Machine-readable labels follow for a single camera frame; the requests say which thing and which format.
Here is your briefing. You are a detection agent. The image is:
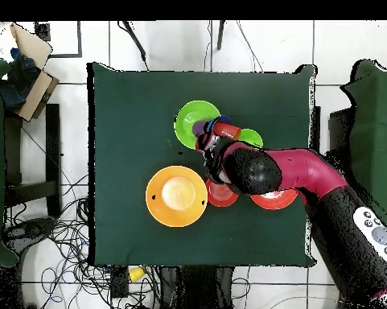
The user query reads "tangle of cables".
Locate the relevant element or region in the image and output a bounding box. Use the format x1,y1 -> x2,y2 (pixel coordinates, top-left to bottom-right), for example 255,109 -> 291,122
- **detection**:
2,173 -> 163,309

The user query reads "purple plastic cup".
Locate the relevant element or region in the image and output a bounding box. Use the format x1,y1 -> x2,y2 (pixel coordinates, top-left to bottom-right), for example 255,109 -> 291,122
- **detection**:
191,119 -> 210,138

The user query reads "yellow plastic cup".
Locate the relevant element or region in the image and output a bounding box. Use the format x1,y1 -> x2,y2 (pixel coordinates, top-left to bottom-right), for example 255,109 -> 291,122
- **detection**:
128,266 -> 146,284

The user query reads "black chair base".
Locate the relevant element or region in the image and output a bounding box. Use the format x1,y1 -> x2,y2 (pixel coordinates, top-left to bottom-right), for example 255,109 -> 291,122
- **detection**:
1,216 -> 57,258

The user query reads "red plastic cup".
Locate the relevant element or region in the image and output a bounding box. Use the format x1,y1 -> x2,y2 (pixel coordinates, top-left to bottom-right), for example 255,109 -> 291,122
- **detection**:
212,121 -> 243,141

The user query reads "large red plastic bowl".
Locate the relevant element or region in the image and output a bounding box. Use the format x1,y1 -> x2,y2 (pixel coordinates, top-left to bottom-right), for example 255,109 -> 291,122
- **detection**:
249,188 -> 299,211

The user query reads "dark blue plastic bowl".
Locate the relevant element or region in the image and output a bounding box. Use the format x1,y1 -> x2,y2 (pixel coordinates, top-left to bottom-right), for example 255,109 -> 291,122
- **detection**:
203,114 -> 234,134

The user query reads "blue cloth bundle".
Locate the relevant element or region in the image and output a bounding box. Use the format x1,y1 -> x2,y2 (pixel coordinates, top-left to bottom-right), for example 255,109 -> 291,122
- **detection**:
0,47 -> 41,109

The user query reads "cardboard box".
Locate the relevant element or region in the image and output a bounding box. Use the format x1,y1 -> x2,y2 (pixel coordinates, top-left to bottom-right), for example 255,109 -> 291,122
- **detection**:
9,22 -> 60,123

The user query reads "small red plastic bowl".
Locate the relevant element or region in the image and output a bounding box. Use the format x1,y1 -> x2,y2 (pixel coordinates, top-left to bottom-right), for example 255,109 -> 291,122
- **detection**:
205,178 -> 240,208

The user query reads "black chair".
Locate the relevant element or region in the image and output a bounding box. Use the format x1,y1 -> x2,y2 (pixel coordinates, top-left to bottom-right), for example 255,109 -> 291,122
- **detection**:
327,106 -> 356,155

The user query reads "dark green table cloth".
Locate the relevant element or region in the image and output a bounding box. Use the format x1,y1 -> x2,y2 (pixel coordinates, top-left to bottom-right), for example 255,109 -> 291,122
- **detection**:
87,61 -> 317,268

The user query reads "black pole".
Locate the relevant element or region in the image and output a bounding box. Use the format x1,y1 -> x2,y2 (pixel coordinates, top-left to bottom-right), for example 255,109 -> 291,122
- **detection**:
216,20 -> 227,52

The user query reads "large orange plastic bowl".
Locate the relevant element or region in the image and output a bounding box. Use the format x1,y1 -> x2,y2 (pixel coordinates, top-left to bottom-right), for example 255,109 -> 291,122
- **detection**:
145,165 -> 209,229

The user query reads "large green plastic bowl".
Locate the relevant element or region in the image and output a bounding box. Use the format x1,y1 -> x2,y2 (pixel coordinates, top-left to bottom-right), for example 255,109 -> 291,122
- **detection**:
173,100 -> 222,150

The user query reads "small green plastic bowl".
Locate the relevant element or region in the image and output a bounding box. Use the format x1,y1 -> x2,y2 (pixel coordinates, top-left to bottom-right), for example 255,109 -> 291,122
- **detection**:
237,128 -> 264,149

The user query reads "thin black cable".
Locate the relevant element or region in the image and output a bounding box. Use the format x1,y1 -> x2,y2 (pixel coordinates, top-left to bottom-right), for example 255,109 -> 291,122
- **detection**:
234,20 -> 265,72

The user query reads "thick black cable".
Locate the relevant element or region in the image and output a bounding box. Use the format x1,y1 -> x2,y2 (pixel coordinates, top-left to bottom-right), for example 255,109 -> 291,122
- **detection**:
117,20 -> 151,72

